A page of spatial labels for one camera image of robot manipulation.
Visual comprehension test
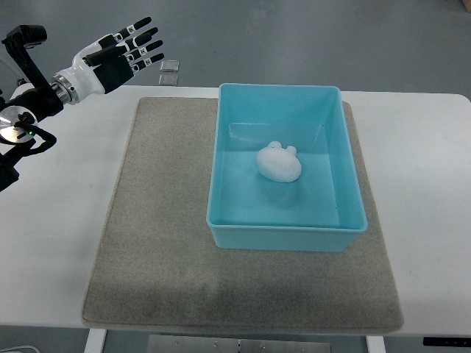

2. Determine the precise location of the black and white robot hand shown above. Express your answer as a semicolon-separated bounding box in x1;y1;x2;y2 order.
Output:
54;17;164;104

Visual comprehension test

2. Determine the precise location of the white frog-shaped toy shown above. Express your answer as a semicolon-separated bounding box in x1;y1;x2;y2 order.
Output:
255;141;302;183

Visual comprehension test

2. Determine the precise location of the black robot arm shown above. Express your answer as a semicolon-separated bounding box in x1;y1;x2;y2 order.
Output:
1;25;78;190

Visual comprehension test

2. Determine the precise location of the light blue plastic box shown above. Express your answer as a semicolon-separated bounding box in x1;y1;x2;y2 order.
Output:
206;83;368;252

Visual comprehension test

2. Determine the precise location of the lower metal floor plate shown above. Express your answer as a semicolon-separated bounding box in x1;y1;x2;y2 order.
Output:
158;74;179;86

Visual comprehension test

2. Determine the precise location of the metal floor plate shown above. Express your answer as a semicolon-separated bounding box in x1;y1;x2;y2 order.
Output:
160;60;180;72
158;74;179;86

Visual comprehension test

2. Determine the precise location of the upper metal floor plate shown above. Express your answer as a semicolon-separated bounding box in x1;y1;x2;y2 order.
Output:
160;60;180;72

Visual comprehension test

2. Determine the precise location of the grey felt mat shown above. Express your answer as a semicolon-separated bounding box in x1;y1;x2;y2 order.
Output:
82;97;403;333

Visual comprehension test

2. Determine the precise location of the white table leg left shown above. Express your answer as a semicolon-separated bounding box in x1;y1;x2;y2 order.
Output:
84;329;107;353

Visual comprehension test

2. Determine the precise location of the white table leg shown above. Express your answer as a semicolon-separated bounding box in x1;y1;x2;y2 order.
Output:
366;335;386;353
84;329;107;353

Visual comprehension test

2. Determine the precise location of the white table leg right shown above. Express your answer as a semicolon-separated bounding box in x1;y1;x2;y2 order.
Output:
366;335;386;353

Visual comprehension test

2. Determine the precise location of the black table control panel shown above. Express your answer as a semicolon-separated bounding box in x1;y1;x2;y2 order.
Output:
422;337;471;348

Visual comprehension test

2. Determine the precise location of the metal table base plate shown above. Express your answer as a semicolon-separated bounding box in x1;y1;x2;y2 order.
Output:
146;335;332;353

